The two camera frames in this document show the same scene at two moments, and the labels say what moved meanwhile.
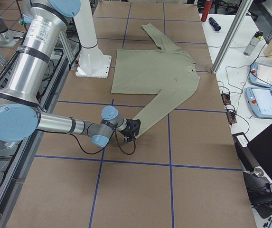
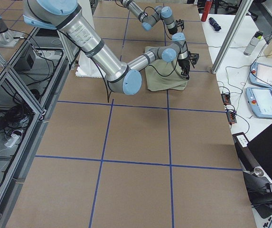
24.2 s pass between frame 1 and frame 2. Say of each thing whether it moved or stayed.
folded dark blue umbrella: stayed
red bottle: stayed
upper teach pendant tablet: stayed
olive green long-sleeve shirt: moved
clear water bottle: stayed
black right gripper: moved
